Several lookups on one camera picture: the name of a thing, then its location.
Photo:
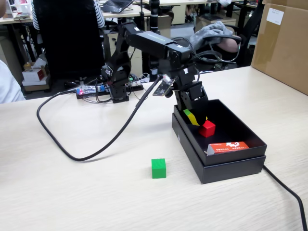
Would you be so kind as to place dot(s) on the white box red side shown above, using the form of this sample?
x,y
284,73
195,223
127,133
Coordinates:
x,y
31,75

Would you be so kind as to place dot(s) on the grey fleece blanket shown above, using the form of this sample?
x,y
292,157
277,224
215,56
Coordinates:
x,y
209,33

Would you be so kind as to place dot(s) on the yellow cube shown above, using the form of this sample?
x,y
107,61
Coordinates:
x,y
194,120

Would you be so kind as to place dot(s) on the beige drawer cabinet with lock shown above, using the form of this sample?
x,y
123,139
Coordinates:
x,y
109,42

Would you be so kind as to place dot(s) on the green cube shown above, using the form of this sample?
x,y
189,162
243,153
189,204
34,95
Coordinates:
x,y
158,169

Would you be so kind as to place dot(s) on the red cube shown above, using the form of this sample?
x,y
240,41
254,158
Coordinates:
x,y
207,129

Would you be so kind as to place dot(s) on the office chair with grey cloth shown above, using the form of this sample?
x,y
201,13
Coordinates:
x,y
247,36

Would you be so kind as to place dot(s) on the orange red carton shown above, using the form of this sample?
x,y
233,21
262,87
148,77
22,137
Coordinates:
x,y
231,148

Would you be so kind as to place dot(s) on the standing picture frame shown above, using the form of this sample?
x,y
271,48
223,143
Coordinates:
x,y
8,10

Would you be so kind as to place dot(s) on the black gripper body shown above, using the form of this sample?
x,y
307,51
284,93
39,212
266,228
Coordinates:
x,y
187,83

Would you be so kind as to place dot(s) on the black jointed pole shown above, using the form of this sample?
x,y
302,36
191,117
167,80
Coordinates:
x,y
154,14

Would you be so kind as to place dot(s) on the black cardboard box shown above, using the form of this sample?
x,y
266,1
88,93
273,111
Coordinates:
x,y
228,170

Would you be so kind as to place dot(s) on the large brown cardboard box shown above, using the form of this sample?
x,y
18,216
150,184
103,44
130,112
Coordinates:
x,y
281,48

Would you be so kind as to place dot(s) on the light wooden office desk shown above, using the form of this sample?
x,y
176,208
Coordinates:
x,y
134,12
21,21

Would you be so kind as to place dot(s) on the bare person limb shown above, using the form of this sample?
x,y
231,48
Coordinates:
x,y
228,44

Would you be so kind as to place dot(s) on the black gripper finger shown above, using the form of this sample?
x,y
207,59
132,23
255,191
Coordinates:
x,y
201,107

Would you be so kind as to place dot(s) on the person in white shirt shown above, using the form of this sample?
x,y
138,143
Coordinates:
x,y
8,86

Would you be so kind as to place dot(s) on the black mesh office chair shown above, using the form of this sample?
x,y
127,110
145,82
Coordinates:
x,y
67,36

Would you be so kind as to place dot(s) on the person in striped shirt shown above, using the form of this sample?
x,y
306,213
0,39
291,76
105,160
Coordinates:
x,y
99,14

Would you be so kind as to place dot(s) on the black laptop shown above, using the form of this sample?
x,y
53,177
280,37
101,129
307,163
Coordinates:
x,y
118,4

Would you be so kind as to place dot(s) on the white paper label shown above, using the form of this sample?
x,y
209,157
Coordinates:
x,y
275,16

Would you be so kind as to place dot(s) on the controller board on black plate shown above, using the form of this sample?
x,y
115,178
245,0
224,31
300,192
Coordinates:
x,y
87,91

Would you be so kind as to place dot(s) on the flat white cardboard box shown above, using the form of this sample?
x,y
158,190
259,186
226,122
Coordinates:
x,y
36,86

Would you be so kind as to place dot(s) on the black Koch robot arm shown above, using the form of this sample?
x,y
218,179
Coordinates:
x,y
149,43

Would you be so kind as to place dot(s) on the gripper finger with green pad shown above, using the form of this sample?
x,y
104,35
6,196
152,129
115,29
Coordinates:
x,y
186,111

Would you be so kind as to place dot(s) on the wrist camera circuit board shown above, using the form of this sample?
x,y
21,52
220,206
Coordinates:
x,y
163,86

